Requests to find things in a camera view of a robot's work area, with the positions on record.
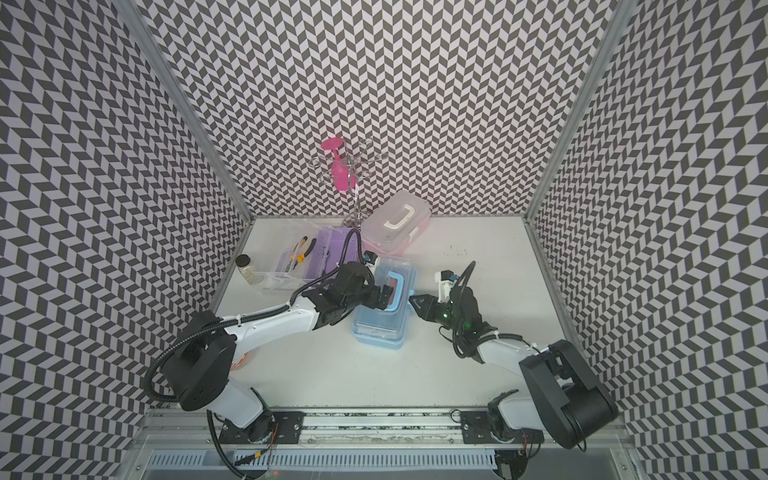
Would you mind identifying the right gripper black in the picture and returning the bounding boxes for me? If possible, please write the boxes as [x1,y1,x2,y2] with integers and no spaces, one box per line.
[408,295,464,334]

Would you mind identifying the blue toolbox clear lid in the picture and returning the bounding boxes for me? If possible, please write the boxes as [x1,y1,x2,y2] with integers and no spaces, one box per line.
[352,257,418,350]

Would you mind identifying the pink toolbox clear lid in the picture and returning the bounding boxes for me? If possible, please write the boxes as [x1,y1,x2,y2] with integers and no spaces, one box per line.
[361,190,431,256]

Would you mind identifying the purple toolbox clear lid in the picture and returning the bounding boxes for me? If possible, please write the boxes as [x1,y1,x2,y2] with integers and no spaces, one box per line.
[245,219,357,291]

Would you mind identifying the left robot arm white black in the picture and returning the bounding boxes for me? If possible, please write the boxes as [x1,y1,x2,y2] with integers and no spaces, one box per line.
[140,261,395,443]

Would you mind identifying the yellow black pliers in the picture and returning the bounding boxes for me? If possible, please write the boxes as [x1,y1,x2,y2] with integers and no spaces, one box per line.
[285,236,317,272]

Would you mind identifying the pink cup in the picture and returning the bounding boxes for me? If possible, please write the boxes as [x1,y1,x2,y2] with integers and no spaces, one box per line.
[321,137,357,192]

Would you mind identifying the small glass jar black lid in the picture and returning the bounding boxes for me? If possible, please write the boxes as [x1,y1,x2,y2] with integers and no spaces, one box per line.
[235,254,262,287]

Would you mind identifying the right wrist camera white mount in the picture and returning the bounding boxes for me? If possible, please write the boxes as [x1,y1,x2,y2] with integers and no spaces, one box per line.
[435,270,459,303]

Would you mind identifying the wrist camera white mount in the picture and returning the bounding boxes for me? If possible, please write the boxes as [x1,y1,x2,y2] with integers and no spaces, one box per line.
[362,250,380,269]
[435,270,459,303]

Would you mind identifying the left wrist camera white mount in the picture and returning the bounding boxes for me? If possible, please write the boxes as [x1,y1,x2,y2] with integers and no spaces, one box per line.
[362,250,380,269]

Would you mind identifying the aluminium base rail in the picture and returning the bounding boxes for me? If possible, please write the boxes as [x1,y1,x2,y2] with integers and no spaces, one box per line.
[115,408,647,479]

